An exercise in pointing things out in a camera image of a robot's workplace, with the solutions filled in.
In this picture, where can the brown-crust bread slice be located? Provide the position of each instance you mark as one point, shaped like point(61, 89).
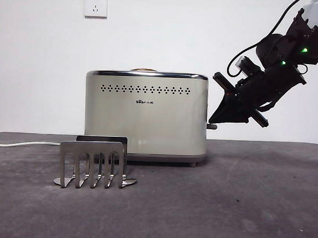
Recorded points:
point(143, 70)

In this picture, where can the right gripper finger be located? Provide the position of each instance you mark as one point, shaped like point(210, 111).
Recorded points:
point(224, 107)
point(236, 116)

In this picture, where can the stainless steel toast rack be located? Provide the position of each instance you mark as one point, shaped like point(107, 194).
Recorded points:
point(92, 147)

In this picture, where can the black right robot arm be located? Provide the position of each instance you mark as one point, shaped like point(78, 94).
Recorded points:
point(271, 47)

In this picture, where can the cream two-slot toaster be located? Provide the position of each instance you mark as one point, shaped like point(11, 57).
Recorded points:
point(161, 124)

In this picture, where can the white wall socket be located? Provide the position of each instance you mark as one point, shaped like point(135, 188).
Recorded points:
point(96, 6)

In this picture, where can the grey toaster lever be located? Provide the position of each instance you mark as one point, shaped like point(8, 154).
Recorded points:
point(212, 126)

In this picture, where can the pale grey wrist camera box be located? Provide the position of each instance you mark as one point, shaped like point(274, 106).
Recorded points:
point(240, 62)

